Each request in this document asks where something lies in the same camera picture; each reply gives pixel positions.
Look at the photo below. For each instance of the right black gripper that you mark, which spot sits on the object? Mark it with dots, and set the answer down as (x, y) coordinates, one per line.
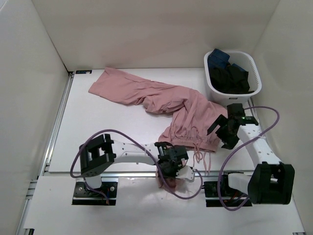
(229, 142)

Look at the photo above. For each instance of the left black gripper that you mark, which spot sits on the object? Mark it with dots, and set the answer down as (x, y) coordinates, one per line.
(172, 174)

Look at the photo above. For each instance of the pink trousers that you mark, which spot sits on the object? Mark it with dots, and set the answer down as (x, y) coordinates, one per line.
(192, 112)

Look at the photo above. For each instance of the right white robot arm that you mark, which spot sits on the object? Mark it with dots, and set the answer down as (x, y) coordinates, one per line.
(272, 180)

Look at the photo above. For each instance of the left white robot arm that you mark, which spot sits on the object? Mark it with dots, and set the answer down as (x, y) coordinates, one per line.
(101, 152)

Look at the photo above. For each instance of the black garment in basket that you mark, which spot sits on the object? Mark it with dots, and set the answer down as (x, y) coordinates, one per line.
(230, 80)

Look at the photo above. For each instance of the white plastic laundry basket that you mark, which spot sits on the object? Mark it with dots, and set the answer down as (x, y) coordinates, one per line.
(246, 62)

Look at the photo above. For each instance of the dark blue folded garment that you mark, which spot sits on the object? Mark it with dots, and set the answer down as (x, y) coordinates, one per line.
(220, 59)

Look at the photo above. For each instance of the black label sticker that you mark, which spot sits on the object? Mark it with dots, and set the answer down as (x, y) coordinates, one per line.
(83, 71)

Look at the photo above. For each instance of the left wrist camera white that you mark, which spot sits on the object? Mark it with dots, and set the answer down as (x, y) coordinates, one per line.
(186, 173)

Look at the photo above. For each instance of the right aluminium rail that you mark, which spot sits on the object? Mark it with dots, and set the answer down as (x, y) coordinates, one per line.
(259, 122)

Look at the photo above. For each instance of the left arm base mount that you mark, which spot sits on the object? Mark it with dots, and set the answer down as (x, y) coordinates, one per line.
(86, 197)

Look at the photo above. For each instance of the front aluminium rail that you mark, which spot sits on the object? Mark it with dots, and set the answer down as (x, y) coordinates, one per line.
(141, 174)

